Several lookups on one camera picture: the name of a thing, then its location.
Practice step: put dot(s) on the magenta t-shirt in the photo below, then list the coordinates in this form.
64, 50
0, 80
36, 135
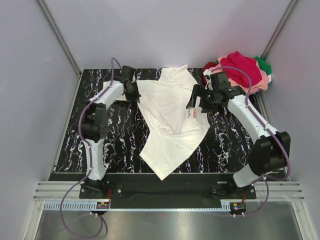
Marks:
246, 64

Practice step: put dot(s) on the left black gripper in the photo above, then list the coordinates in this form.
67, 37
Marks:
135, 98

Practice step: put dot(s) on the white t-shirt red print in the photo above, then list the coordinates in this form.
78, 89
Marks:
159, 134

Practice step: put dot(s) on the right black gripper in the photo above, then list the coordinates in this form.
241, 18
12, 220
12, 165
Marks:
199, 91

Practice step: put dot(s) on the dark red t-shirt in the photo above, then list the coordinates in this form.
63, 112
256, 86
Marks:
208, 66

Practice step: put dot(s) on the right aluminium corner post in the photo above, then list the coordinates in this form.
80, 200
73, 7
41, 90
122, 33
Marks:
288, 12

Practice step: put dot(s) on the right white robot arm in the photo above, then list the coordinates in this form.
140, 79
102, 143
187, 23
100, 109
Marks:
271, 148

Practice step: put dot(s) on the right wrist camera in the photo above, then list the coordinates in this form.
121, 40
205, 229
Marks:
219, 80

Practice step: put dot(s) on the aluminium rail profile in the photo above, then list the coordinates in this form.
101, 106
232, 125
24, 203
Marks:
279, 191

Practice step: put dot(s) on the grey slotted cable duct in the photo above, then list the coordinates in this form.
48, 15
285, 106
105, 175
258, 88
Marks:
135, 207

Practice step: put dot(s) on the aluminium corner post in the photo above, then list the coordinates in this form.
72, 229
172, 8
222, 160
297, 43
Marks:
288, 12
59, 37

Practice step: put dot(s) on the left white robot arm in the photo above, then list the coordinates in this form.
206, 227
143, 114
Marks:
93, 120

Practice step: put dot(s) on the left aluminium corner post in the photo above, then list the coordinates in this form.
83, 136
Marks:
59, 37

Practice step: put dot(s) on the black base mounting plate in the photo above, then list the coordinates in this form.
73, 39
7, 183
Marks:
219, 186

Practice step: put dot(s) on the pink t-shirt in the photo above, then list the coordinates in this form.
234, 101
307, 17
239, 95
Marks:
262, 85

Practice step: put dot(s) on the green t-shirt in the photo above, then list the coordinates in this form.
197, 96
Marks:
263, 65

